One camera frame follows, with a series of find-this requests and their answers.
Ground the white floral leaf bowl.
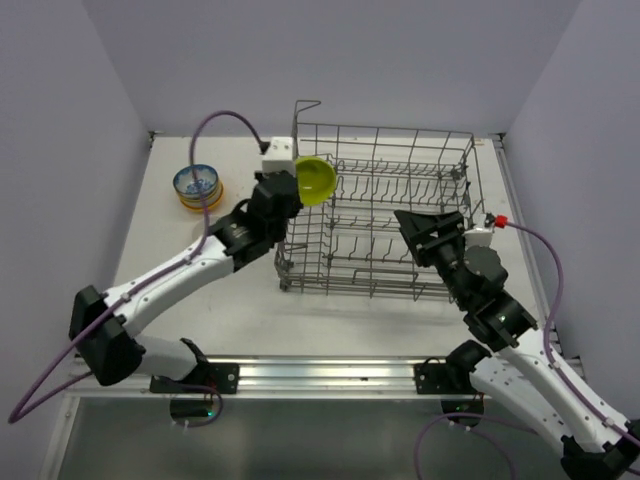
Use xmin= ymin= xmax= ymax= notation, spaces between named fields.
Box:
xmin=176 ymin=184 xmax=223 ymax=198

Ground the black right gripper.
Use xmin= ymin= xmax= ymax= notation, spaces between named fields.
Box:
xmin=394 ymin=208 xmax=470 ymax=307

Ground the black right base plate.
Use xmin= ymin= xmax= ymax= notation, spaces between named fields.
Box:
xmin=413 ymin=356 xmax=480 ymax=396

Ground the lime green bowl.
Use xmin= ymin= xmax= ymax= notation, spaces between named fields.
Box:
xmin=295 ymin=156 xmax=337 ymax=207

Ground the aluminium mounting rail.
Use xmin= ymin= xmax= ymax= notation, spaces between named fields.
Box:
xmin=66 ymin=356 xmax=473 ymax=401

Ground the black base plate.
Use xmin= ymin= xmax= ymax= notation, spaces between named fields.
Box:
xmin=149 ymin=359 xmax=240 ymax=395
xmin=413 ymin=356 xmax=480 ymax=396

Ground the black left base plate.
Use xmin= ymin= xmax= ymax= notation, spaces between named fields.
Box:
xmin=149 ymin=359 xmax=240 ymax=395

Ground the grey wire dish rack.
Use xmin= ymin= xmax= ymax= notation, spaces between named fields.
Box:
xmin=274 ymin=100 xmax=485 ymax=300

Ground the white blue patterned bowl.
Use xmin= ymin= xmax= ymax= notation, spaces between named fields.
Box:
xmin=172 ymin=164 xmax=219 ymax=192

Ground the orange ribbed bowl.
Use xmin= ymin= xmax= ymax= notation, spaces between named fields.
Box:
xmin=180 ymin=187 xmax=225 ymax=215

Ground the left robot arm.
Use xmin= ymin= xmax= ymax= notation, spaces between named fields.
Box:
xmin=69 ymin=171 xmax=303 ymax=393

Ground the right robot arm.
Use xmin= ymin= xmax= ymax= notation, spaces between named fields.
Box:
xmin=394 ymin=210 xmax=639 ymax=479

